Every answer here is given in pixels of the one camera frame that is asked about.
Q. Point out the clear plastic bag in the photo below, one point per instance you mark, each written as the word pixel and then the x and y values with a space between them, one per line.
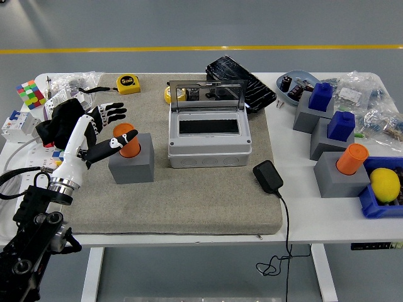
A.
pixel 75 80

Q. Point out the black table control panel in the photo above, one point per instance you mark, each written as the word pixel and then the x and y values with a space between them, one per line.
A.
pixel 374 246

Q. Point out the small metal clip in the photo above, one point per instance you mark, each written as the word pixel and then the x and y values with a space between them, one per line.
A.
pixel 300 82

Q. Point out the grey block with round hole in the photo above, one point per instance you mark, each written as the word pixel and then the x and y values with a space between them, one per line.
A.
pixel 132 171

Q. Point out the black capacitor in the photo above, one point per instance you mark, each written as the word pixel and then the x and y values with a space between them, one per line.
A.
pixel 296 91
pixel 286 83
pixel 193 94

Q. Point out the orange cylinder battery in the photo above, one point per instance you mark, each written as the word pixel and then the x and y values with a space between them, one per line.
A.
pixel 129 149
pixel 351 160

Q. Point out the large colourful puzzle cube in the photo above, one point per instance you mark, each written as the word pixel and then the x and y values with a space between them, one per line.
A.
pixel 30 93

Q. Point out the dark parts in bin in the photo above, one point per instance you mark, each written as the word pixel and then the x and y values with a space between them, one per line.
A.
pixel 399 172

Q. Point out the white table leg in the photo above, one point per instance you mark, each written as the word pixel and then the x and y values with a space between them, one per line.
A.
pixel 93 273
pixel 325 273

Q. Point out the blue plastic bin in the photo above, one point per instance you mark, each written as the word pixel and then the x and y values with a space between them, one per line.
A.
pixel 374 207

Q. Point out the grey table base bar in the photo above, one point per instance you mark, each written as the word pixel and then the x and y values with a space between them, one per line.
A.
pixel 201 299

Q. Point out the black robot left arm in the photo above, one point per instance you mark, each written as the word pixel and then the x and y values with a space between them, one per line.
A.
pixel 31 226

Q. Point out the grey-brown mat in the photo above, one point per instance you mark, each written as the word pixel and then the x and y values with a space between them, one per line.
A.
pixel 173 201

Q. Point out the black power adapter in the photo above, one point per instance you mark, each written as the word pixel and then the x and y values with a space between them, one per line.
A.
pixel 267 176

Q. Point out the black cloth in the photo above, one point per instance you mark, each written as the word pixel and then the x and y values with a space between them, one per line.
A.
pixel 60 126

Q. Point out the yellow tape measure white face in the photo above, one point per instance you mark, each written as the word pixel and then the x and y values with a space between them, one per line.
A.
pixel 167 94

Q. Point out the grey enclosure box with lid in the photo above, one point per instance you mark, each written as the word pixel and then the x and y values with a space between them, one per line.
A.
pixel 207 148

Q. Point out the white purple component pack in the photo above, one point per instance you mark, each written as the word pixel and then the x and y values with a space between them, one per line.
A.
pixel 60 97

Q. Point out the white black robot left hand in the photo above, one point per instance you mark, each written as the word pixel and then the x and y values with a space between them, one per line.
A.
pixel 74 148

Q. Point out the white circuit breaker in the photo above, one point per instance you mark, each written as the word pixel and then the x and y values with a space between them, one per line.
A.
pixel 17 126

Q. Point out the blue-grey dish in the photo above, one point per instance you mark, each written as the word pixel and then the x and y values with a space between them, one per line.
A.
pixel 302 75

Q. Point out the clear bag of components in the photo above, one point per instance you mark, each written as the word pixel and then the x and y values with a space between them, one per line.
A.
pixel 382 126
pixel 352 91

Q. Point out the blue block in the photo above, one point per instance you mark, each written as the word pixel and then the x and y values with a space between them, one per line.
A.
pixel 341 127
pixel 320 99

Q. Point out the white power strip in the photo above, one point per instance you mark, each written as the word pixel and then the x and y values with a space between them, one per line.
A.
pixel 41 160

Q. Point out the small colourful puzzle cube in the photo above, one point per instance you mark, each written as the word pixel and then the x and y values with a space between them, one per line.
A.
pixel 58 157

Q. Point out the yellow lemon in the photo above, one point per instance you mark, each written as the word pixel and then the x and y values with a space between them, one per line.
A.
pixel 384 184

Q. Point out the cracked black phone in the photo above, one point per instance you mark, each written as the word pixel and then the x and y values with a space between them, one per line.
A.
pixel 239 78

